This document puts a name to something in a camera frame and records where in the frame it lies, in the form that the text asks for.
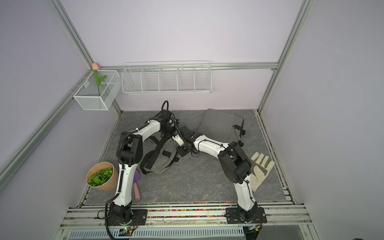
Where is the white wire wall shelf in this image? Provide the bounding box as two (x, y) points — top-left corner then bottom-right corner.
(122, 61), (213, 95)

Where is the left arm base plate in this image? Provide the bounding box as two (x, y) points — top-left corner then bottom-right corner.
(106, 209), (148, 227)

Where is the grey bag with black straps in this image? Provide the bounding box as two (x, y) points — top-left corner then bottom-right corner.
(137, 120), (181, 175)

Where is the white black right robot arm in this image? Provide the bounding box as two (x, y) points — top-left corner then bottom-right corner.
(172, 130), (263, 224)

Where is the brown pot with green plant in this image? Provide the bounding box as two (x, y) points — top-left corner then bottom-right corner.
(86, 162), (119, 191)

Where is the white mesh wall basket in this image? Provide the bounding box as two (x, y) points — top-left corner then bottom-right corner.
(74, 70), (122, 111)

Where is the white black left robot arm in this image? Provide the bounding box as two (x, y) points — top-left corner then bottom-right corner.
(105, 117), (180, 225)

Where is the beige work glove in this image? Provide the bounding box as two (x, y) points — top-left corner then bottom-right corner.
(250, 152), (275, 192)

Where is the purple pink object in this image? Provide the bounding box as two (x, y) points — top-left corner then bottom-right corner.
(133, 170), (141, 201)

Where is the artificial pink tulip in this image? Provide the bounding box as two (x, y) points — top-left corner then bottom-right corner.
(92, 63), (107, 97)

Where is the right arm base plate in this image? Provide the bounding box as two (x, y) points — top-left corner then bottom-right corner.
(224, 206), (267, 224)

